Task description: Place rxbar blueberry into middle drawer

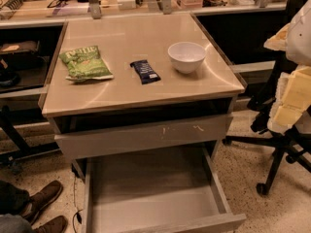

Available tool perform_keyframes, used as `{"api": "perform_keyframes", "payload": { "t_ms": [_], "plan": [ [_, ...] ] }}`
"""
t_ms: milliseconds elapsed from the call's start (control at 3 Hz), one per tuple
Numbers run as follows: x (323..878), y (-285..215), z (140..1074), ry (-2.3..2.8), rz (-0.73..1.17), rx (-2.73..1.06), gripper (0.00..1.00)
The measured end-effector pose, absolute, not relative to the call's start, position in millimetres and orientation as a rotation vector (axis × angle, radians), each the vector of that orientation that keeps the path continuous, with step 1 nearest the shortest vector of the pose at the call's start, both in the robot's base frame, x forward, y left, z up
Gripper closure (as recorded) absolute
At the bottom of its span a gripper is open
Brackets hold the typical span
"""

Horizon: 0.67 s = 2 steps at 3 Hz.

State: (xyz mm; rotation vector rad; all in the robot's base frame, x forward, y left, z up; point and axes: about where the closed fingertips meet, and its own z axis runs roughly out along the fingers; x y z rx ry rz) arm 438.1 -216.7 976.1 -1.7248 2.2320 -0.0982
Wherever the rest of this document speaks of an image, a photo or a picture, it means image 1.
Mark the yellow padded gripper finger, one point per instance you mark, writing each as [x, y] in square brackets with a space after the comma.
[278, 41]
[293, 98]

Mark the dark blue rxbar wrapper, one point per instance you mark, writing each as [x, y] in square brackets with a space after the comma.
[145, 72]

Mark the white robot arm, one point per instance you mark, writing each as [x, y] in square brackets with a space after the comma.
[298, 43]

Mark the grey drawer cabinet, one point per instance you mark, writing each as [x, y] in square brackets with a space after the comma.
[123, 100]

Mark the open grey middle drawer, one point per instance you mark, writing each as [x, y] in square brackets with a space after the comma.
[171, 190]

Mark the grey top drawer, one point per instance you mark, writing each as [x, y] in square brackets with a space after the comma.
[146, 136]

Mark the black office chair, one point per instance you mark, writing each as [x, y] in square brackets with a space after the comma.
[293, 143]

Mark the white ceramic bowl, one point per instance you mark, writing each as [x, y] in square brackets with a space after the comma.
[186, 57]

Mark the green chip bag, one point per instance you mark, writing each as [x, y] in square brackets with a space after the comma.
[85, 64]

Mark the brown shoe lower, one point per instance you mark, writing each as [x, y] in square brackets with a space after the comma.
[56, 225]

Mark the brown shoe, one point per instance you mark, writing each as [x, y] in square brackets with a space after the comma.
[40, 200]
[56, 225]

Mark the brown shoe upper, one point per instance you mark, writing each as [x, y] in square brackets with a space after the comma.
[40, 200]

